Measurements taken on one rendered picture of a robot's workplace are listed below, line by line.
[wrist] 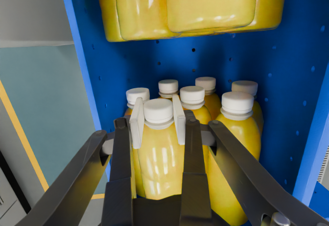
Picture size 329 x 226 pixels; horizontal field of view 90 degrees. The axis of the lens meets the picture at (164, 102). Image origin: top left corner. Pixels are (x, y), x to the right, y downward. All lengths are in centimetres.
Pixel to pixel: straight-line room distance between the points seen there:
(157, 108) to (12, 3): 69
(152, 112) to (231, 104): 10
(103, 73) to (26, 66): 141
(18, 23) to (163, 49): 57
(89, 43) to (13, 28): 54
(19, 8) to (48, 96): 93
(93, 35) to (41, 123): 157
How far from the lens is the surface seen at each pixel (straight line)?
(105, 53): 28
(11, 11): 79
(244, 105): 22
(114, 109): 29
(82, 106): 155
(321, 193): 75
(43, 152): 195
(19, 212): 236
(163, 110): 20
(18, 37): 78
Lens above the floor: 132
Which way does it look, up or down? 70 degrees down
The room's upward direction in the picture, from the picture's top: 173 degrees clockwise
